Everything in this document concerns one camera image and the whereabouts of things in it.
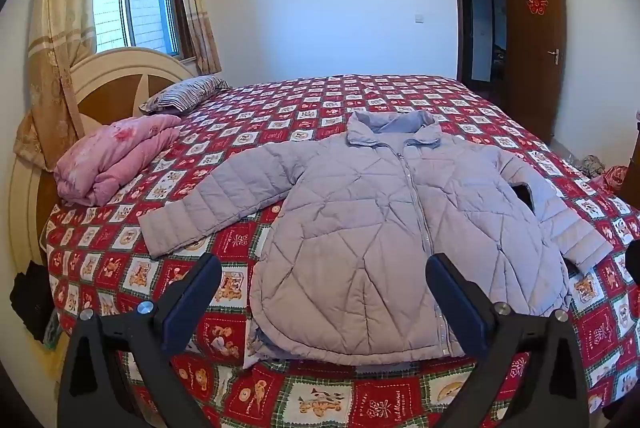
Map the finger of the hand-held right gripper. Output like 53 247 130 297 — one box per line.
625 239 640 289

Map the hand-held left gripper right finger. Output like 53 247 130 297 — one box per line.
425 253 591 428

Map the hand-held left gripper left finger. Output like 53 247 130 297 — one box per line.
57 253 223 428

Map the quilted puffer jacket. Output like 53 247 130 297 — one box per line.
137 109 615 366

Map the grey patterned cloth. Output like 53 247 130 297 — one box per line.
580 155 608 179

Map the green printed cloth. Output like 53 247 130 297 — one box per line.
42 308 63 351

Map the dark cloth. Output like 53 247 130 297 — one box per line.
9 260 56 344

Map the folded pink floral quilt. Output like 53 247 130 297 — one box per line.
54 114 182 207

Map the brown wooden door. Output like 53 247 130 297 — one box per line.
502 0 568 146

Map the striped pillow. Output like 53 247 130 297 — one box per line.
139 75 232 115

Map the red patchwork printed bedspread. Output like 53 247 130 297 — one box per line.
42 74 640 428

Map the cream and brown headboard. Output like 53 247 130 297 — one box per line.
7 46 200 289

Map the wide beige floral curtain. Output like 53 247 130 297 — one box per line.
12 0 98 171

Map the brown door frame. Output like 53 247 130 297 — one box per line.
449 0 516 83

